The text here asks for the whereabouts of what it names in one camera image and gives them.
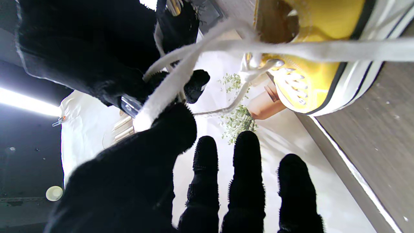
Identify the bright ceiling light strip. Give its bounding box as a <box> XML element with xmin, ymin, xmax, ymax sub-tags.
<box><xmin>0</xmin><ymin>87</ymin><xmax>62</xmax><ymax>117</ymax></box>

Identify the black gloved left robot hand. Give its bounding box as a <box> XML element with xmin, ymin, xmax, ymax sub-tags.
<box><xmin>45</xmin><ymin>104</ymin><xmax>324</xmax><ymax>233</ymax></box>

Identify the printed kitchen backdrop cloth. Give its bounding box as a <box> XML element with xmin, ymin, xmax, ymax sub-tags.
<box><xmin>60</xmin><ymin>42</ymin><xmax>379</xmax><ymax>233</ymax></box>

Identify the dark grey box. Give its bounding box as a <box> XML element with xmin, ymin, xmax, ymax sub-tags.
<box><xmin>194</xmin><ymin>0</ymin><xmax>224</xmax><ymax>34</ymax></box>

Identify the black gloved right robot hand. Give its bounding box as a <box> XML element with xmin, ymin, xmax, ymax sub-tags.
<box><xmin>16</xmin><ymin>0</ymin><xmax>211</xmax><ymax>117</ymax></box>

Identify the white shoelace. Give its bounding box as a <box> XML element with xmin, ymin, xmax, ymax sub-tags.
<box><xmin>133</xmin><ymin>18</ymin><xmax>414</xmax><ymax>133</ymax></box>

